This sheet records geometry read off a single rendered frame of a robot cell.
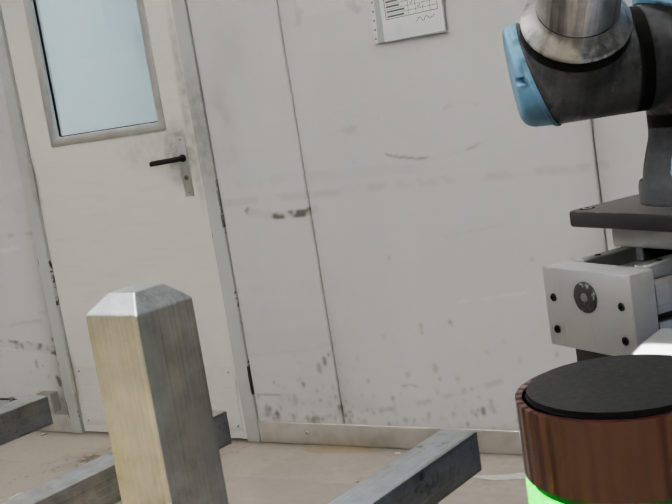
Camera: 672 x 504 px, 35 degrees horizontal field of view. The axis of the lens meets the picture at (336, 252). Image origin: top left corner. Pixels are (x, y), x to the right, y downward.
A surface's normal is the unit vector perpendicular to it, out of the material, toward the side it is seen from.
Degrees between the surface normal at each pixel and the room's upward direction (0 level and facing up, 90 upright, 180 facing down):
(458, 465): 90
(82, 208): 90
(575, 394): 0
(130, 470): 90
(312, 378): 90
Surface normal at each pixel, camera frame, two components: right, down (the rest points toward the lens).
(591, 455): -0.54, 0.21
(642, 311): 0.48, 0.06
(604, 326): -0.86, 0.21
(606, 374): -0.15, -0.98
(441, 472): 0.79, -0.04
